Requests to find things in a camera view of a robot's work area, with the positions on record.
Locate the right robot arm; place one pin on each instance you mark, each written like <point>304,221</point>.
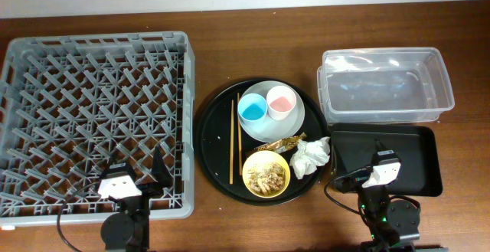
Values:
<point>393,220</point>

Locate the pink plastic cup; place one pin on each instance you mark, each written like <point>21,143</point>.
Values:
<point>281,100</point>

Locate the gold snack wrapper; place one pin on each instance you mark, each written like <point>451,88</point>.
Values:
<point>281,145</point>

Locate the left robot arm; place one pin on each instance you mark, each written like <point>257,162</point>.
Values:
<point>128,230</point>

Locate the round black serving tray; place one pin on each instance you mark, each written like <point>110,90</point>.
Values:
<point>212,145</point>

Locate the light grey round plate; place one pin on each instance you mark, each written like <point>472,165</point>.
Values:
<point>271,130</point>

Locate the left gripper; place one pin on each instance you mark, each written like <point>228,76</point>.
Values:
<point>147,190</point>

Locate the yellow bowl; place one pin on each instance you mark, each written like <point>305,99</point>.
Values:
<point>262,158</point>

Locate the clear plastic bin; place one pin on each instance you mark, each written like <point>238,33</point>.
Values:
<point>384,85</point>

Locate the white tissue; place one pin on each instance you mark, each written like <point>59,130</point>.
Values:
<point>310,156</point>

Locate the grey plastic dishwasher rack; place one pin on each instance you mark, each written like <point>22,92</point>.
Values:
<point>69,102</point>

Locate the black rectangular tray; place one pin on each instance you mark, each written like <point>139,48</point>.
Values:
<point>416,147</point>

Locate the blue plastic cup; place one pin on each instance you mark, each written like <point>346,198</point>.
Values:
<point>252,109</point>

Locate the food scraps pile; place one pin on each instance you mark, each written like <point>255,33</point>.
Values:
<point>267,180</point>

